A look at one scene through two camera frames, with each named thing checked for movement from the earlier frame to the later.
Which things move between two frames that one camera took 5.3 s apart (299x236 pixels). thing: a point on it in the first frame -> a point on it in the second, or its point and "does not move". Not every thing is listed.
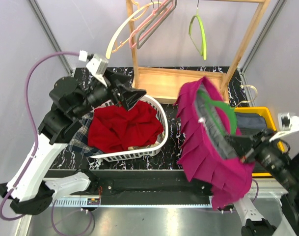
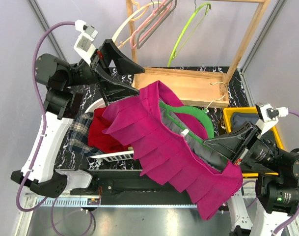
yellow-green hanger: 204,53 -> 208,7
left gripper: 131,96 -> 111,90
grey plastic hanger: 158,25 does not move
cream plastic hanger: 108,51 does not move
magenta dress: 203,154 -> 162,150
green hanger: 207,100 -> 204,113
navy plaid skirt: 79,142 does not move
